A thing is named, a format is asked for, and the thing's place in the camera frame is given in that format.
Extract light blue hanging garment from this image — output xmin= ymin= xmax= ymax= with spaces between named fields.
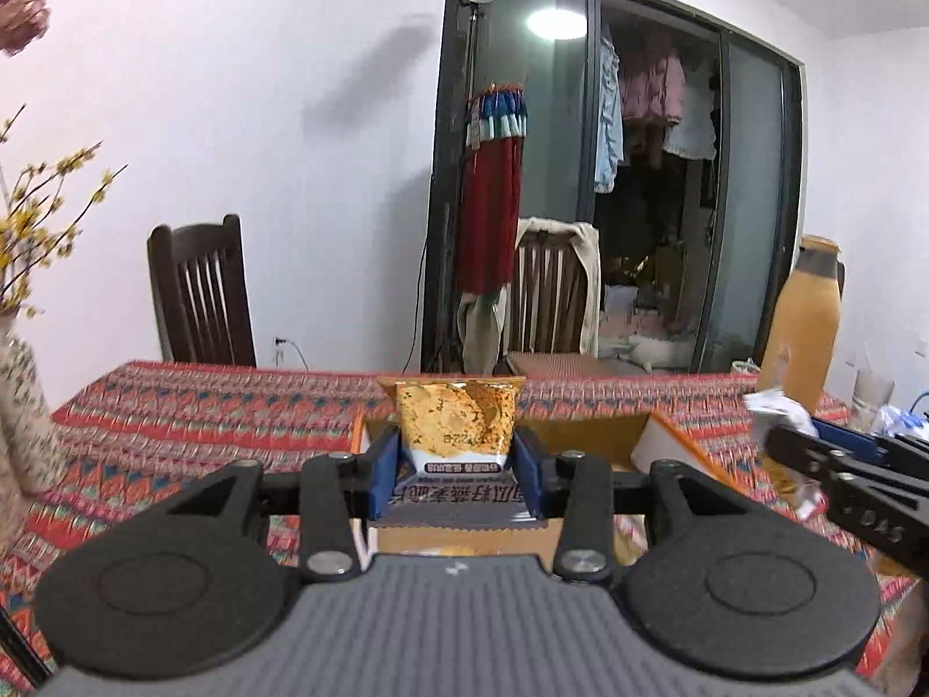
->
xmin=593 ymin=36 xmax=625 ymax=193

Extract blue white tissue pack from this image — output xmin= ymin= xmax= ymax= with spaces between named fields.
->
xmin=871 ymin=403 xmax=929 ymax=444

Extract dark wooden chair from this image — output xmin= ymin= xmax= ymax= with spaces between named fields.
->
xmin=147 ymin=214 xmax=257 ymax=368

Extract woven chair cushion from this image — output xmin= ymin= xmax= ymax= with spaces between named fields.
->
xmin=508 ymin=352 xmax=632 ymax=379

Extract white snack packet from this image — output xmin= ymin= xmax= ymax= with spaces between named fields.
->
xmin=744 ymin=388 xmax=829 ymax=520

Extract pink flower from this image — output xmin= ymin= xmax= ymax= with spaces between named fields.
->
xmin=0 ymin=0 xmax=52 ymax=55

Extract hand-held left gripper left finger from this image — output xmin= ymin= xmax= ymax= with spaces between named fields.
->
xmin=145 ymin=430 xmax=402 ymax=583

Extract floral patterned vase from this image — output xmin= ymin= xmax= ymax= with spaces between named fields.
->
xmin=0 ymin=315 xmax=70 ymax=495

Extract clear drinking glass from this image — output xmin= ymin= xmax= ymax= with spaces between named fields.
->
xmin=849 ymin=369 xmax=897 ymax=431

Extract red blue hanging bundle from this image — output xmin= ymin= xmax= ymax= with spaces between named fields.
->
xmin=457 ymin=83 xmax=528 ymax=299

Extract yellow thermos jug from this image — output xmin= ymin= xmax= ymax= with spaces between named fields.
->
xmin=755 ymin=234 xmax=847 ymax=415

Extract pink hanging garment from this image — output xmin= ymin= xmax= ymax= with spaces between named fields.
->
xmin=617 ymin=44 xmax=687 ymax=124

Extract chair with draped cloth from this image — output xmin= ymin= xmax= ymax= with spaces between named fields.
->
xmin=457 ymin=216 xmax=602 ymax=376

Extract golden brown snack packet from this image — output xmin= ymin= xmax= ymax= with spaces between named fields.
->
xmin=376 ymin=375 xmax=542 ymax=530

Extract orange cardboard box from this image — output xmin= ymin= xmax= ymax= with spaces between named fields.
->
xmin=350 ymin=407 xmax=766 ymax=571

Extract yellow flower branches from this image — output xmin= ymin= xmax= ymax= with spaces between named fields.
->
xmin=0 ymin=105 xmax=128 ymax=317

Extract white hanging garment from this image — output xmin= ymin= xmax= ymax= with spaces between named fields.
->
xmin=662 ymin=65 xmax=719 ymax=161

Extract brown slatted wooden chair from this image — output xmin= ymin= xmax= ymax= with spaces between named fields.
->
xmin=508 ymin=221 xmax=603 ymax=360

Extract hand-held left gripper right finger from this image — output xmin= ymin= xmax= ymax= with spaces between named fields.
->
xmin=510 ymin=430 xmax=763 ymax=583

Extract dark framed sliding glass door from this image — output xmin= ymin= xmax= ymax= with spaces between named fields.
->
xmin=421 ymin=0 xmax=806 ymax=375

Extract white fluffy object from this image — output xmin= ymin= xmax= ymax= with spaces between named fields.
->
xmin=624 ymin=334 xmax=690 ymax=368

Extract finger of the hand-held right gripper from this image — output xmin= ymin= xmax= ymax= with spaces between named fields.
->
xmin=765 ymin=425 xmax=929 ymax=580
xmin=811 ymin=417 xmax=929 ymax=460

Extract red patterned tablecloth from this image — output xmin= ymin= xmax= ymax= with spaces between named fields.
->
xmin=0 ymin=359 xmax=929 ymax=697

